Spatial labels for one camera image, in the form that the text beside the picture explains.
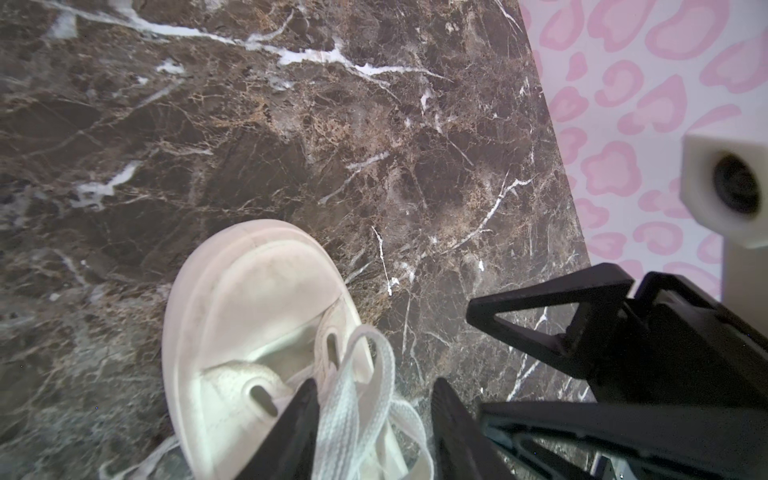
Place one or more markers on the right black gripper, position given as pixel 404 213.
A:
pixel 677 346

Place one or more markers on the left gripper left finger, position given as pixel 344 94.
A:
pixel 288 450

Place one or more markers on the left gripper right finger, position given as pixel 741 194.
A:
pixel 462 451

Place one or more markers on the white shoelace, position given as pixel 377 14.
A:
pixel 230 403

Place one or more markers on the cream white sneaker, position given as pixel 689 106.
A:
pixel 262 275

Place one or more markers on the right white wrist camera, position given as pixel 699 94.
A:
pixel 724 187

